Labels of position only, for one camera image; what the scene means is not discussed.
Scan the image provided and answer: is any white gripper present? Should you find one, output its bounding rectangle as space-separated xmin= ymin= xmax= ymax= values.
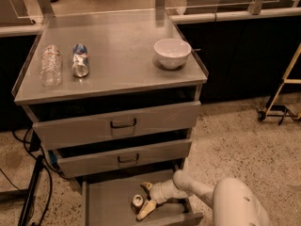
xmin=136 ymin=179 xmax=183 ymax=220

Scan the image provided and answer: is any orange soda can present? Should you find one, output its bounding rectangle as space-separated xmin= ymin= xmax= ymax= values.
xmin=131 ymin=194 xmax=145 ymax=215

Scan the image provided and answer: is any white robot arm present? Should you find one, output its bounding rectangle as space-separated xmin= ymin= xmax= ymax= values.
xmin=136 ymin=169 xmax=270 ymax=226

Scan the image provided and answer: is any middle grey drawer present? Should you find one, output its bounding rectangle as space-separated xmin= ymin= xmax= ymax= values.
xmin=58 ymin=139 xmax=192 ymax=177

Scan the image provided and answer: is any grey drawer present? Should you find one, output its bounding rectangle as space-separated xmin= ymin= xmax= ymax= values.
xmin=82 ymin=161 xmax=203 ymax=226
xmin=58 ymin=139 xmax=192 ymax=177
xmin=33 ymin=101 xmax=200 ymax=150

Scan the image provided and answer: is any bottom grey drawer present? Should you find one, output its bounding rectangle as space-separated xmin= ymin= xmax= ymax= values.
xmin=82 ymin=161 xmax=203 ymax=226

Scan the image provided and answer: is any grey metal drawer cabinet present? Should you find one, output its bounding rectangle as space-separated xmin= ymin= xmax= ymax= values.
xmin=10 ymin=8 xmax=210 ymax=226

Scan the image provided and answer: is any top grey drawer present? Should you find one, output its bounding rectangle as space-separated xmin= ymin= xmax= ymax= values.
xmin=33 ymin=101 xmax=200 ymax=150

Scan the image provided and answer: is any blue crushed soda can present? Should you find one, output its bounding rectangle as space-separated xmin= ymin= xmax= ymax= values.
xmin=71 ymin=43 xmax=89 ymax=78

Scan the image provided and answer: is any black metal stand leg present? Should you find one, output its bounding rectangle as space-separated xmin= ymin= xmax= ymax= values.
xmin=0 ymin=155 xmax=43 ymax=226

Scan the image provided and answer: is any white ceramic bowl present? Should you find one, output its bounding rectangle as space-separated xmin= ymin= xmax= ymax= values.
xmin=153 ymin=39 xmax=192 ymax=69

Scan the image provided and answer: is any clear plastic bottle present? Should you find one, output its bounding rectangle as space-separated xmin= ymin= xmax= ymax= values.
xmin=40 ymin=45 xmax=63 ymax=87

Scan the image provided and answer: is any clear acrylic panel left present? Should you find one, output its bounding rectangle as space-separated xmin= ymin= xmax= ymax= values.
xmin=0 ymin=0 xmax=43 ymax=27

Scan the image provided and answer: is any black floor cable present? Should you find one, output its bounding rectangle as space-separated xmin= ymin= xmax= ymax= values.
xmin=0 ymin=127 xmax=69 ymax=226

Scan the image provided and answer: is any yellow wheeled cart frame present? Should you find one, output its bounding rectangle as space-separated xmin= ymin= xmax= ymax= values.
xmin=257 ymin=43 xmax=301 ymax=124

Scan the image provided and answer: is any white horizontal rail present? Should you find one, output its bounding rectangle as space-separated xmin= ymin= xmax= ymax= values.
xmin=170 ymin=8 xmax=301 ymax=24

